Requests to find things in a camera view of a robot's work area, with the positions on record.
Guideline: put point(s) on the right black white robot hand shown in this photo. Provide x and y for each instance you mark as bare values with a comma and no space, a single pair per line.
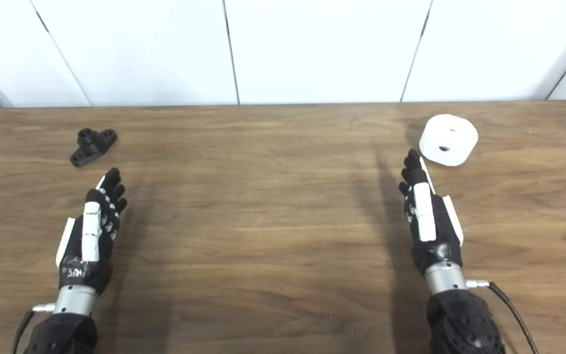
425,216

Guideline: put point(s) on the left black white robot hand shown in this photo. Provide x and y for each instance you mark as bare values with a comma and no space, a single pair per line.
91,236

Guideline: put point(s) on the round white piece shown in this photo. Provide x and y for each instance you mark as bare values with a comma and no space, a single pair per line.
440,135

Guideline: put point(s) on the black flanged holder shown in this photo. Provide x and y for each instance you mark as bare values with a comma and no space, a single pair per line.
91,147

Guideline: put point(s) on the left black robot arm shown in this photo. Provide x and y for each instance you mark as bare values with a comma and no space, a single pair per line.
62,334

